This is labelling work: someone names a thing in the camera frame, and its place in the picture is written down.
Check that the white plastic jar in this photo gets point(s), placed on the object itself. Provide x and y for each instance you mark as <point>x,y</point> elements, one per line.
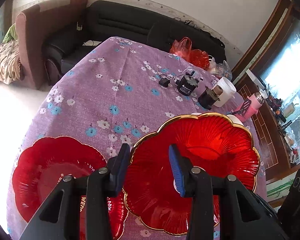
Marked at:
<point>225,90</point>

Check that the large red scalloped plate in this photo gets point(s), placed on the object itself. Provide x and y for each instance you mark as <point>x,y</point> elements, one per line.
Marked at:
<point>61,190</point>

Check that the clear plastic bag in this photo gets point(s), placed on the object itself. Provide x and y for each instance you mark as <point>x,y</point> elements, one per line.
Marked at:
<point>219,70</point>

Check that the dark wooden cabinet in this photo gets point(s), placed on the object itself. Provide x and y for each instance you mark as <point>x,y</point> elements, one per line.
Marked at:
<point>256,59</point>

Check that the white foam bowl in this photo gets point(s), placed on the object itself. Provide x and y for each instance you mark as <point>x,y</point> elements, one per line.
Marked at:
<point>234,119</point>

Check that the pink sleeved thermos bottle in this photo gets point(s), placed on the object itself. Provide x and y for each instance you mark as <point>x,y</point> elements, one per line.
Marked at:
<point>257,100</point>

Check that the black leather sofa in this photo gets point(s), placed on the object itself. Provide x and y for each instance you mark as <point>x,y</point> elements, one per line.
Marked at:
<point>66,46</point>

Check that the small red gold-rimmed plate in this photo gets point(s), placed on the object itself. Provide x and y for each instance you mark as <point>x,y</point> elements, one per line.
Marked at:
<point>159,176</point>

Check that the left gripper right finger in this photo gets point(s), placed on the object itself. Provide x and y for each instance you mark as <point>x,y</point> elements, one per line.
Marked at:
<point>181,167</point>

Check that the black phone stand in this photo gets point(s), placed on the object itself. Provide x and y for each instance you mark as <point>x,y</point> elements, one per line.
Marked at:
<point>244,108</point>

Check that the maroon armchair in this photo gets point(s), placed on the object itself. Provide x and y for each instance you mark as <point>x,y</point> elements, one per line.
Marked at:
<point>33,26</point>

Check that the black motor with label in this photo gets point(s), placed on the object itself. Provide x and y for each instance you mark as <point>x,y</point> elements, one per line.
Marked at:
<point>187,84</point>

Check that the small black power adapter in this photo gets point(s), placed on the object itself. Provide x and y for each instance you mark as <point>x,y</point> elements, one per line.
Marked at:
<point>164,82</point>

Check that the brown patterned blanket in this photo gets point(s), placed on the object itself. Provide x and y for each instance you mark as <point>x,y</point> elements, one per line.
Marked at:
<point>10,65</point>

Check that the purple floral tablecloth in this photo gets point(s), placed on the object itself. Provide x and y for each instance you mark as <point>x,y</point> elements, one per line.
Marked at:
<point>112,96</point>

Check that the green cloth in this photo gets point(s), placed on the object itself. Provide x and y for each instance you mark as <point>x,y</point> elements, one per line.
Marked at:
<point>11,34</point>

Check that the red plastic bag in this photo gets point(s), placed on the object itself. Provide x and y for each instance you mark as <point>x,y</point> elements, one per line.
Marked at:
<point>197,57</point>

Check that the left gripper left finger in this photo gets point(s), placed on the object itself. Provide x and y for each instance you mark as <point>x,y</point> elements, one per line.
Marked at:
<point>117,170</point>

